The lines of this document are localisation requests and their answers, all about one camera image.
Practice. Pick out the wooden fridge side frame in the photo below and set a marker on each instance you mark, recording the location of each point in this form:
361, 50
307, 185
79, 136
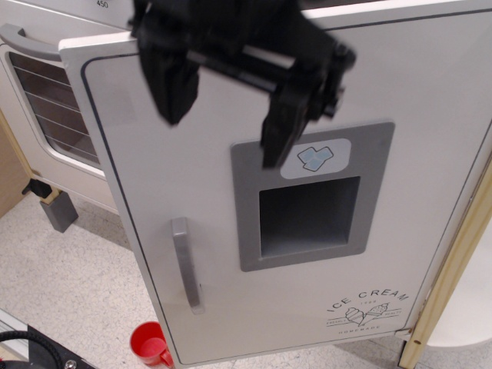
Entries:
470, 231

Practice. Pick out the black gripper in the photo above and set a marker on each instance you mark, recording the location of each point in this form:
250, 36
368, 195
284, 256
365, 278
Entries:
267, 44

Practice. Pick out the grey kitchen leg foot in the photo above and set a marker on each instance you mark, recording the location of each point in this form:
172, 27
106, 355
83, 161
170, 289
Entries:
60, 212

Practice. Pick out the white oven door with window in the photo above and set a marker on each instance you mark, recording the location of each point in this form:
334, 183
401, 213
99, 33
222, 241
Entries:
41, 110

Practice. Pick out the white toy fridge door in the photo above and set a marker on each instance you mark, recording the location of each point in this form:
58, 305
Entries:
341, 243

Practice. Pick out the grey fridge door handle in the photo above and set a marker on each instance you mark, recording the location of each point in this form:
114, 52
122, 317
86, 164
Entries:
183, 250

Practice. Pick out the red plastic cup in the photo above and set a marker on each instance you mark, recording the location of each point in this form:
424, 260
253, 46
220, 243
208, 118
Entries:
148, 343

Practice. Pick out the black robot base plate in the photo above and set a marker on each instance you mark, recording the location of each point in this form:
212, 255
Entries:
33, 349

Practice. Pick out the grey oven door handle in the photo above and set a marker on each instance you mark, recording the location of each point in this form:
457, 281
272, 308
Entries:
14, 36

